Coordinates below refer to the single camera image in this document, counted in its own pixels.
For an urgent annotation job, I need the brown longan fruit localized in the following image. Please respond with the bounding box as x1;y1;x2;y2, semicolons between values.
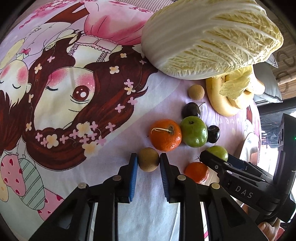
138;148;159;172

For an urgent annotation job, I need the small orange mandarin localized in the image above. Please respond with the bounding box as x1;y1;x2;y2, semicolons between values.
184;162;209;184

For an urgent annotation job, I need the orange mandarin with stem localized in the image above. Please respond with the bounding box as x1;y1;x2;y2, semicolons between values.
149;119;182;152

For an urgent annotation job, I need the green jujube fruit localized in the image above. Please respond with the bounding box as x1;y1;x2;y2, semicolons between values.
180;116;208;148
207;146;228;162

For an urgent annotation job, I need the dark plum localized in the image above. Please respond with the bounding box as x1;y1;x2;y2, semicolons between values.
181;102;201;118
207;125;220;144

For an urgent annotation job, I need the person's right hand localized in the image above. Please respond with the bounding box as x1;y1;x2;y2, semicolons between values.
258;218;284;241

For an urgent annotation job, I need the brown longan near cabbage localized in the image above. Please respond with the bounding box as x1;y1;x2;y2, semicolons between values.
188;84;205;100

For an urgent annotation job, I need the bottom yellow banana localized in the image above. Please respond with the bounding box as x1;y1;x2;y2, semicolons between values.
205;77;239;117

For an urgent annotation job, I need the yellow banana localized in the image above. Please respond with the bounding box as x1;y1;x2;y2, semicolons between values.
205;77;239;117
248;78;265;95
228;90;254;109

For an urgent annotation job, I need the pink cartoon print cloth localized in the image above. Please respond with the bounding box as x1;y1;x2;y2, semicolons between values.
0;0;262;241

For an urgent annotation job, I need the top yellow banana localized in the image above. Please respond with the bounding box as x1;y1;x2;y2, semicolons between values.
248;78;265;95

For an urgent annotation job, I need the grey cushion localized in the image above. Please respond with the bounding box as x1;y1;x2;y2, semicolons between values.
253;54;283;106

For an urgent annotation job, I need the napa cabbage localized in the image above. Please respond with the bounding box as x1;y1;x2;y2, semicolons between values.
140;0;284;100

